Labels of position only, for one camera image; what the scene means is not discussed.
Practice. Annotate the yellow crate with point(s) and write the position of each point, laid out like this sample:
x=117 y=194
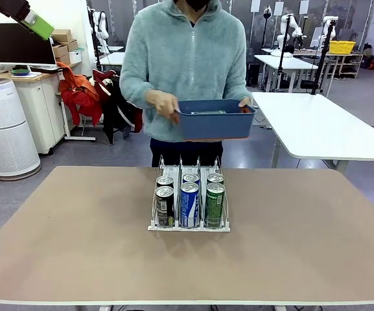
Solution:
x=342 y=47

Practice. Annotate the white background table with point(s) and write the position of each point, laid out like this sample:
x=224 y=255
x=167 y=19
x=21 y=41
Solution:
x=112 y=60
x=287 y=63

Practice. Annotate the red fire extinguisher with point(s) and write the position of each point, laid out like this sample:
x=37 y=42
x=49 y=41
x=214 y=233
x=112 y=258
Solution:
x=370 y=63

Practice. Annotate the person's left forearm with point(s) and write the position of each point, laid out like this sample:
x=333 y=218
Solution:
x=243 y=89

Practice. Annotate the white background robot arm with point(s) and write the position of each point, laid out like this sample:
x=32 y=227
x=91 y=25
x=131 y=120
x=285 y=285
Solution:
x=331 y=24
x=102 y=29
x=285 y=29

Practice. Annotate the person in teal fleece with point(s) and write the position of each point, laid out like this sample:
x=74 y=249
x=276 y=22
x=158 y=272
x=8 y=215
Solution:
x=190 y=58

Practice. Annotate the orange jacket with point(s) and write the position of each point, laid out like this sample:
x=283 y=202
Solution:
x=79 y=94

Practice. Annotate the black computer monitor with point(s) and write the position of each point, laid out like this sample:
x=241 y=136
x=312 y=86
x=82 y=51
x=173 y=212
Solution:
x=15 y=45

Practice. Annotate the large white table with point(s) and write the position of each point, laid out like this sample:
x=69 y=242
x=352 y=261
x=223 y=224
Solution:
x=316 y=126

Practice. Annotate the blue beverage can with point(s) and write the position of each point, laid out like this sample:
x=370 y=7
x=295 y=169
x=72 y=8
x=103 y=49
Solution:
x=190 y=207
x=191 y=177

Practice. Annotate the black face mask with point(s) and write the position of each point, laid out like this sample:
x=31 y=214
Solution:
x=199 y=4

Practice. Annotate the green plate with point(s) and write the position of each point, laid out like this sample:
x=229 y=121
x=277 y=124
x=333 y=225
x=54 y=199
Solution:
x=20 y=72

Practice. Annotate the black trousers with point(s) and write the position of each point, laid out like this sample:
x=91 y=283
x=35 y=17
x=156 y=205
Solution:
x=173 y=152

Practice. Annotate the person's left hand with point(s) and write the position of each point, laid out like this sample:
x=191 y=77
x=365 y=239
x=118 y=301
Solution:
x=246 y=102

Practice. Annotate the small white box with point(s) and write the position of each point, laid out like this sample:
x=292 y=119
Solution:
x=75 y=57

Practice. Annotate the person's right hand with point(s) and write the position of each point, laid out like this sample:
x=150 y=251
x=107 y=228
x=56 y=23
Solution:
x=164 y=103

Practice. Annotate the cardboard box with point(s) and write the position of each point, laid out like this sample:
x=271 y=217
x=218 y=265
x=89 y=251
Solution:
x=59 y=51
x=71 y=45
x=61 y=35

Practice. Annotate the white air purifier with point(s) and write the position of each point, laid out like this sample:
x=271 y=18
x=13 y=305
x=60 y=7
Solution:
x=5 y=129

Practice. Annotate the red and black jacket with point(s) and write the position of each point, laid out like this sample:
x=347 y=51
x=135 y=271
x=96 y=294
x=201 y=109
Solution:
x=115 y=107

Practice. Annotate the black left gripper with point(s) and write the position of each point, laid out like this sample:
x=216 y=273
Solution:
x=11 y=7

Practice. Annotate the wooden shelf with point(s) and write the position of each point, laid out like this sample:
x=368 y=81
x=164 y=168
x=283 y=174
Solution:
x=352 y=64

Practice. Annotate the white wall paper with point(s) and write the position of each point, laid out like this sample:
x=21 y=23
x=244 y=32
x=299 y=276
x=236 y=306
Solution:
x=304 y=7
x=255 y=6
x=278 y=8

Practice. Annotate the dark green beverage can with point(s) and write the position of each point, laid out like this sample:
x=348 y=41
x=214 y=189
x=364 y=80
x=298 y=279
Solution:
x=215 y=177
x=215 y=207

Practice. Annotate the black tripod pole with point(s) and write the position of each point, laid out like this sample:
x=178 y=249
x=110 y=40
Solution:
x=322 y=58
x=282 y=55

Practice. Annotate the black beverage can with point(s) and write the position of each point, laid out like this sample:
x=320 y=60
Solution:
x=165 y=180
x=164 y=207

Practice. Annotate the blue plastic bin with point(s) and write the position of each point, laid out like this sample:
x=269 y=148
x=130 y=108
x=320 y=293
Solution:
x=216 y=124

